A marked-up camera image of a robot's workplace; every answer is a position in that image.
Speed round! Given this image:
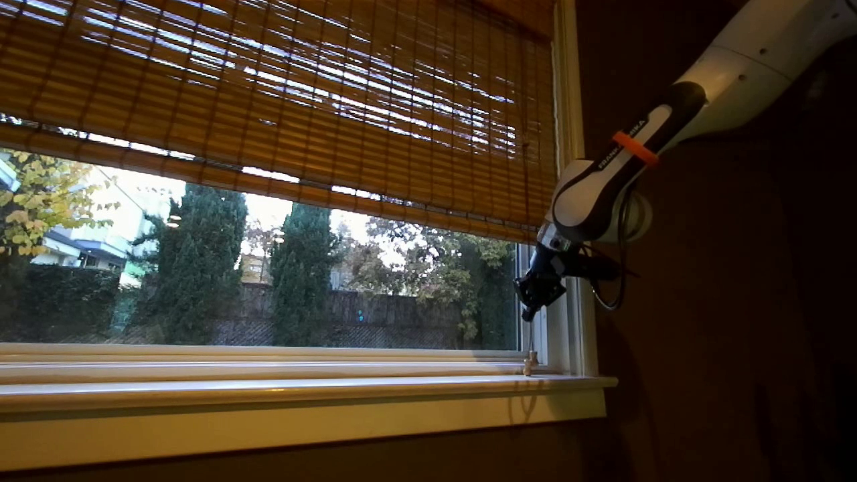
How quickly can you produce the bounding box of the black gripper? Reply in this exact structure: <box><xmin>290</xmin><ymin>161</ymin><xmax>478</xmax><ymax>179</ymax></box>
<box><xmin>520</xmin><ymin>244</ymin><xmax>622</xmax><ymax>321</ymax></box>

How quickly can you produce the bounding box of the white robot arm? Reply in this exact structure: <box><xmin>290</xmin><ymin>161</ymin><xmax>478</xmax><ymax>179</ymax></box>
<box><xmin>517</xmin><ymin>0</ymin><xmax>857</xmax><ymax>321</ymax></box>

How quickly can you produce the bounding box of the orange band on arm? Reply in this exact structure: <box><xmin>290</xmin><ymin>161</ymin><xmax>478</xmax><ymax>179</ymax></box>
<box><xmin>610</xmin><ymin>132</ymin><xmax>659</xmax><ymax>165</ymax></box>

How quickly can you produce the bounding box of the small metal window latch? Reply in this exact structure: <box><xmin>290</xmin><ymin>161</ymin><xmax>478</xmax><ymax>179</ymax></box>
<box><xmin>521</xmin><ymin>350</ymin><xmax>537</xmax><ymax>378</ymax></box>

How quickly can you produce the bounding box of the brown bamboo roll-up blind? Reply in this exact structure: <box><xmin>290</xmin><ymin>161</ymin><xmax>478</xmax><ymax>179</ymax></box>
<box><xmin>0</xmin><ymin>0</ymin><xmax>557</xmax><ymax>244</ymax></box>

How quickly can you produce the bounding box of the white wooden window sill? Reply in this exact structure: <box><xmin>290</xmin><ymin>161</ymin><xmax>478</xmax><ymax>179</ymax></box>
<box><xmin>0</xmin><ymin>374</ymin><xmax>614</xmax><ymax>472</ymax></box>

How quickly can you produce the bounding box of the white window frame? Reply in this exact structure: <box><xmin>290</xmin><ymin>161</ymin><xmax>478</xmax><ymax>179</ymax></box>
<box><xmin>0</xmin><ymin>0</ymin><xmax>600</xmax><ymax>388</ymax></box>

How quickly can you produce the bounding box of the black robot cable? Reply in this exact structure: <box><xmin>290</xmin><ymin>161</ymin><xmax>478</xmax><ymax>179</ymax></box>
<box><xmin>586</xmin><ymin>203</ymin><xmax>644</xmax><ymax>315</ymax></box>

